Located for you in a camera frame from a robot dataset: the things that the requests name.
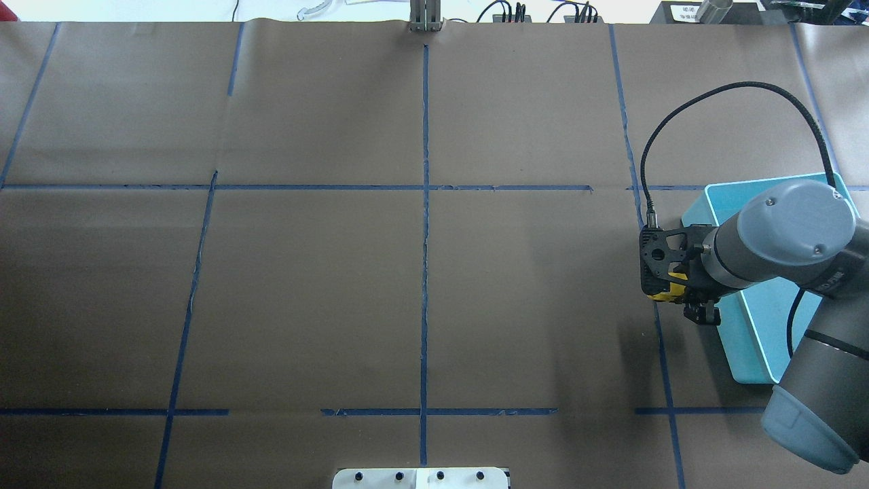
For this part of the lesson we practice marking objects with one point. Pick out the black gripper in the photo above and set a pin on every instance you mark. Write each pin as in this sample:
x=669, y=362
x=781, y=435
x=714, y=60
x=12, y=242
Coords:
x=703, y=312

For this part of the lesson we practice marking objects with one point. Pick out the yellow beetle toy car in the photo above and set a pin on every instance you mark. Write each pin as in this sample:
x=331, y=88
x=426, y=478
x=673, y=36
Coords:
x=674, y=293

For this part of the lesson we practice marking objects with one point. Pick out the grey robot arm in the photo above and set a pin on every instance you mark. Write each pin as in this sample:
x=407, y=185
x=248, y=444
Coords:
x=818, y=410

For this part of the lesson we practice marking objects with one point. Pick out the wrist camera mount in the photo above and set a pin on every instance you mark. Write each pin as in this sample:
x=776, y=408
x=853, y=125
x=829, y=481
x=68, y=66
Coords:
x=661, y=253

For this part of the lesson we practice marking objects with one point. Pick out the white pillar mount base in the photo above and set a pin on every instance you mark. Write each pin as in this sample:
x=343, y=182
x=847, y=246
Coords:
x=422, y=477

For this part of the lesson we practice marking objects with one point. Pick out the aluminium frame post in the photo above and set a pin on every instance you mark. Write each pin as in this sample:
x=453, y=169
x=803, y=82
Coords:
x=425, y=16

